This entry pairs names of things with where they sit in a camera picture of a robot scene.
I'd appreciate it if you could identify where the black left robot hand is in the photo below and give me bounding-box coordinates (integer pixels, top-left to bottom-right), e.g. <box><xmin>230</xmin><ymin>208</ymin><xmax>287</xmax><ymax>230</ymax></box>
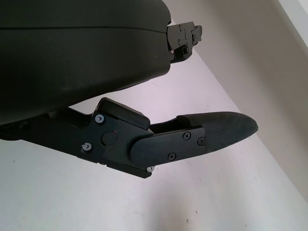
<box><xmin>0</xmin><ymin>0</ymin><xmax>259</xmax><ymax>179</ymax></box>

